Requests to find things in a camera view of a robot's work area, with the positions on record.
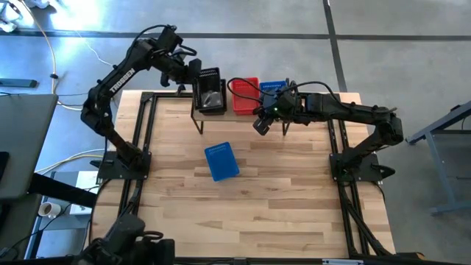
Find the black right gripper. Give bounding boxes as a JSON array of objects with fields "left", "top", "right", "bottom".
[{"left": 252, "top": 89, "right": 308, "bottom": 137}]

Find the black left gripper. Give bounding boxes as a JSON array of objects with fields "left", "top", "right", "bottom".
[{"left": 160, "top": 54, "right": 203, "bottom": 88}]

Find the red plastic slotted basket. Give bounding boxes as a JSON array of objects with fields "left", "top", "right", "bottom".
[{"left": 230, "top": 76, "right": 261, "bottom": 116}]

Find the blue plastic slotted basket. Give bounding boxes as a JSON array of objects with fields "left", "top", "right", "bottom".
[
  {"left": 204, "top": 141, "right": 241, "bottom": 183},
  {"left": 258, "top": 79, "right": 288, "bottom": 97}
]

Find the wooden shelf with black legs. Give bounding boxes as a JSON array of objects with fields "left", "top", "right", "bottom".
[{"left": 190, "top": 90, "right": 295, "bottom": 136}]

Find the white box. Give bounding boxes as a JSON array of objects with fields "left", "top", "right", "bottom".
[{"left": 69, "top": 170, "right": 101, "bottom": 216}]

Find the black flat bar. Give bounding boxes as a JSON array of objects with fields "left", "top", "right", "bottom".
[{"left": 0, "top": 78, "right": 38, "bottom": 89}]

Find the black desk leg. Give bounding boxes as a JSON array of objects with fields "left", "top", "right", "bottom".
[{"left": 27, "top": 172, "right": 99, "bottom": 209}]

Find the black jointed device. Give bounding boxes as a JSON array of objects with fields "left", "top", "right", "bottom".
[{"left": 79, "top": 213, "right": 177, "bottom": 265}]

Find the grey desk top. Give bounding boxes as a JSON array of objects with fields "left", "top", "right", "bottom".
[{"left": 0, "top": 93, "right": 60, "bottom": 202}]

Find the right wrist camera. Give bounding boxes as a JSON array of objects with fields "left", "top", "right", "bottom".
[{"left": 261, "top": 91, "right": 280, "bottom": 108}]

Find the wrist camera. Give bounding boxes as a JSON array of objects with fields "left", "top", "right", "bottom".
[
  {"left": 261, "top": 91, "right": 280, "bottom": 108},
  {"left": 157, "top": 24, "right": 184, "bottom": 52}
]

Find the black metal table frame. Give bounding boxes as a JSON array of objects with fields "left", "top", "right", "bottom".
[{"left": 82, "top": 90, "right": 397, "bottom": 265}]

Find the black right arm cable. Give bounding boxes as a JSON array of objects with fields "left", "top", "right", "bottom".
[{"left": 226, "top": 76, "right": 334, "bottom": 108}]

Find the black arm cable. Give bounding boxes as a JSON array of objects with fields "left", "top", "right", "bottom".
[
  {"left": 130, "top": 24, "right": 177, "bottom": 52},
  {"left": 226, "top": 76, "right": 334, "bottom": 108}
]

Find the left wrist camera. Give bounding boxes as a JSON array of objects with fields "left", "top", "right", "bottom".
[{"left": 157, "top": 24, "right": 184, "bottom": 52}]

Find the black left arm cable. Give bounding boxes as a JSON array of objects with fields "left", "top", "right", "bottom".
[{"left": 130, "top": 24, "right": 177, "bottom": 52}]

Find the thin white cable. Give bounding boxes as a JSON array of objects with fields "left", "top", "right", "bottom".
[{"left": 75, "top": 31, "right": 115, "bottom": 68}]

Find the pale yellow cable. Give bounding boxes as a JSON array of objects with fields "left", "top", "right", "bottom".
[{"left": 34, "top": 148, "right": 106, "bottom": 174}]

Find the grey metal table frame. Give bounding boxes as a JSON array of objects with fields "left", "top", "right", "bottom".
[{"left": 406, "top": 99, "right": 471, "bottom": 216}]

